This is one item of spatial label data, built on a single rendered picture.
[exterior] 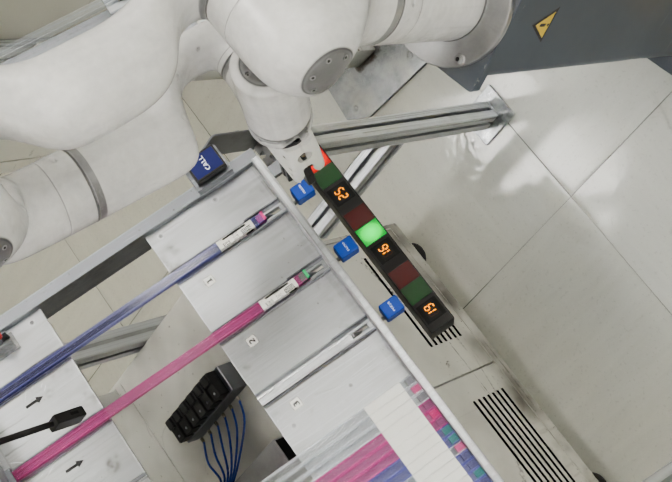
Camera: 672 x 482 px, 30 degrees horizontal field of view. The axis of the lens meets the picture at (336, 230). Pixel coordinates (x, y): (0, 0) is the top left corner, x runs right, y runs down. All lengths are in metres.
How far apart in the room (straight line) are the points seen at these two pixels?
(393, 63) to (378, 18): 1.14
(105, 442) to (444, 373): 0.76
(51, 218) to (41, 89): 0.18
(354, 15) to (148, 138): 0.27
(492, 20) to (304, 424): 0.60
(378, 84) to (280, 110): 1.12
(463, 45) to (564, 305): 0.91
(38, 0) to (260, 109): 1.23
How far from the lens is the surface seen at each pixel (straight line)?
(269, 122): 1.50
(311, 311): 1.77
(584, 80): 2.34
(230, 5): 1.31
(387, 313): 1.75
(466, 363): 2.36
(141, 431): 2.31
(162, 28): 1.28
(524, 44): 1.70
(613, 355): 2.40
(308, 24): 1.27
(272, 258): 1.80
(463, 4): 1.56
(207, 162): 1.82
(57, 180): 1.37
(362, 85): 2.61
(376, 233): 1.81
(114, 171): 1.39
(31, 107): 1.24
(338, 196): 1.83
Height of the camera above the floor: 2.07
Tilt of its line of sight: 50 degrees down
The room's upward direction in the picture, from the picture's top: 104 degrees counter-clockwise
